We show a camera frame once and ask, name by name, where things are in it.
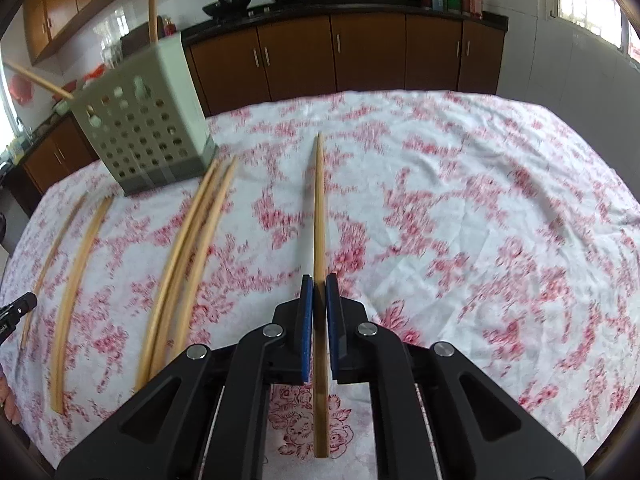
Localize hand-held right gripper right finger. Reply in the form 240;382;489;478
325;272;586;480

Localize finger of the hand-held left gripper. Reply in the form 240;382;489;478
0;292;38;346

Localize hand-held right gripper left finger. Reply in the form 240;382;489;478
54;275;315;480

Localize wooden chopstick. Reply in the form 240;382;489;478
148;0;162;45
135;158;221;393
52;196;115;415
2;60;76;102
150;161;228;373
20;192;90;350
311;132;331;459
172;155;239;358

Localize perforated plastic chopstick holder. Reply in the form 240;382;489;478
70;31;218;197

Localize person's left hand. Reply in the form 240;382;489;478
0;365;22;426

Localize red floral tablecloth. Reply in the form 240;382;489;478
0;89;640;480

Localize hanging red plastic bag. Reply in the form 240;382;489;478
7;72;34;104

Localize wooden lower kitchen cabinets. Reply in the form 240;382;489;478
0;10;506;233

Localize dark cutting board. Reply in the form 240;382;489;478
121;26;161;65

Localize black kitchen countertop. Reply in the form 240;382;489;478
0;0;509;171

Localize window with white frame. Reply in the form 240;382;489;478
550;0;640;63

